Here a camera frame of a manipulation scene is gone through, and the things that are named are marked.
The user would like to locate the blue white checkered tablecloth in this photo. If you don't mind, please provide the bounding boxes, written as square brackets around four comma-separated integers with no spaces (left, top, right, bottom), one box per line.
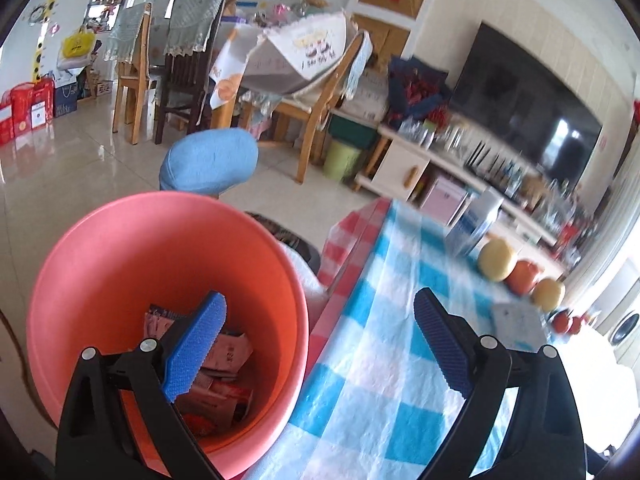
[247,198,513,479]

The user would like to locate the black flat screen television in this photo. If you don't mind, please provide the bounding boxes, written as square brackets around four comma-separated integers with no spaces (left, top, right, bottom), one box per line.
[451,23,602,188]

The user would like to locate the navy red flower bouquet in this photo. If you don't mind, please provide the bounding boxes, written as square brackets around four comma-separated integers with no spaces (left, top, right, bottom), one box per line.
[384,56,452,130]

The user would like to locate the light wooden chair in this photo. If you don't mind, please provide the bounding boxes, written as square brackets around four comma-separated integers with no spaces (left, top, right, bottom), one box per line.
[105,2,154,145]

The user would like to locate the large yellow pear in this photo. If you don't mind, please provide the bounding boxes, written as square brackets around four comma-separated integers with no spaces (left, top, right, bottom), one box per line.
[477,238,516,282]

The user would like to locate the white washing machine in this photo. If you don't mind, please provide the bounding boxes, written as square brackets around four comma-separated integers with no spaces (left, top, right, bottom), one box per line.
[593,280,639,374]

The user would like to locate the yellow hanging bag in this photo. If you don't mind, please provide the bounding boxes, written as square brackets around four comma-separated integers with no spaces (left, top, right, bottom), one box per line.
[61,28,96,58]

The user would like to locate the pink storage box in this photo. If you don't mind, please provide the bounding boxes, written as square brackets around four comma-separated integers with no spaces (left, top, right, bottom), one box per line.
[420,177,468,226]

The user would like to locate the white blue torn bag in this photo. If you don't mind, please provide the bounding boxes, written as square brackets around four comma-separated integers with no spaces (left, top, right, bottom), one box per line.
[491,301,547,352]

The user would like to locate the pink plastic trash bucket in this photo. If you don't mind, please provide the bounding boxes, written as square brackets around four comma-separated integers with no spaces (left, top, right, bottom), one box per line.
[26,192,309,478]

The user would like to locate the left orange tangerine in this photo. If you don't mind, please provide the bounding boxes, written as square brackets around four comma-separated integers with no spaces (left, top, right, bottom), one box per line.
[550,310,573,335]

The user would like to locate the small yellow pear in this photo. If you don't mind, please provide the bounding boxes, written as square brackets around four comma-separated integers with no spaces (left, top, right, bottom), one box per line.
[530,278,565,313]

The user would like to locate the dark wooden chair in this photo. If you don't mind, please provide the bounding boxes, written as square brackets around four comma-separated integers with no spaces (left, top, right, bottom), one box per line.
[154,0,226,144]

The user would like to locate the green trash bin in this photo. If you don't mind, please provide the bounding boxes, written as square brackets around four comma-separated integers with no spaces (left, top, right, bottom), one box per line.
[322,139,361,181]

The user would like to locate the pink paper box trash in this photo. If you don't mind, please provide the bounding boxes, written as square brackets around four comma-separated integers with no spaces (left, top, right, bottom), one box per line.
[143,302,254,424]

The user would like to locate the wooden chair with bib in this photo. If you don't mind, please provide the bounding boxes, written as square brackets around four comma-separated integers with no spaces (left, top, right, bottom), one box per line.
[238,18,373,184]

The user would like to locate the orange tangerine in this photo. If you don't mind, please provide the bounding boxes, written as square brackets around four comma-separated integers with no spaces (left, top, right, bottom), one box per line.
[568,316,585,335]
[550,310,573,335]

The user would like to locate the white TV cabinet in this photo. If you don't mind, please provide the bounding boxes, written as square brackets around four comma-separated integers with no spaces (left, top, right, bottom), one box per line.
[355,126,568,278]

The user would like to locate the white blue plastic bottle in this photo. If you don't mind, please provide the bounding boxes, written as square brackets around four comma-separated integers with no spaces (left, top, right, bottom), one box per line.
[445,188,503,257]

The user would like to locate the right orange tangerine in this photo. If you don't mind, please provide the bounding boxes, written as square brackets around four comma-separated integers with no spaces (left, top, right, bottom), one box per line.
[568,316,585,335]

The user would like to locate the red apple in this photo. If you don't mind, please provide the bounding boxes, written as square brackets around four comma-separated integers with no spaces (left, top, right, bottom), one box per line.
[506,259,542,296]

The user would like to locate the red gift boxes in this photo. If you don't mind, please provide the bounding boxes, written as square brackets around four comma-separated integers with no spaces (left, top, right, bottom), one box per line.
[0,77,55,145]

